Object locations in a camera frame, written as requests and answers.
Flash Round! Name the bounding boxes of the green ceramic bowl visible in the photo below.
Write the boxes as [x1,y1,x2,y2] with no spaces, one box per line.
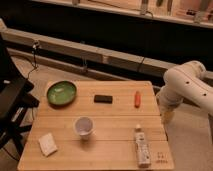
[46,81,77,106]

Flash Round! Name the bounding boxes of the black chair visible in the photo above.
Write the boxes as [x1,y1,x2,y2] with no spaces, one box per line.
[0,35,39,155]

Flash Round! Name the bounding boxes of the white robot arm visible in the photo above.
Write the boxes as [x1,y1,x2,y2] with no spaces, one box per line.
[156,61,213,124]

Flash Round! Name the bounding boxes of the black rectangular block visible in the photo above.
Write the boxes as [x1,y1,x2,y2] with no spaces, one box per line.
[94,95,113,104]

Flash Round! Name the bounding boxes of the white folded cloth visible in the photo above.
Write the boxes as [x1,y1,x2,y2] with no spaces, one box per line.
[38,133,58,157]

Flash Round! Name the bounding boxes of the clear plastic cup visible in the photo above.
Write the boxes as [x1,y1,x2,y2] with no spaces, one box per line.
[74,117,93,140]

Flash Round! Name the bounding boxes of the white plastic bottle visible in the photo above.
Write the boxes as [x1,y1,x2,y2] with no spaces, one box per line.
[135,124,151,168]

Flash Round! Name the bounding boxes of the black hanging cable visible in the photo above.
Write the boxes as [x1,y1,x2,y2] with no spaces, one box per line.
[26,40,41,79]

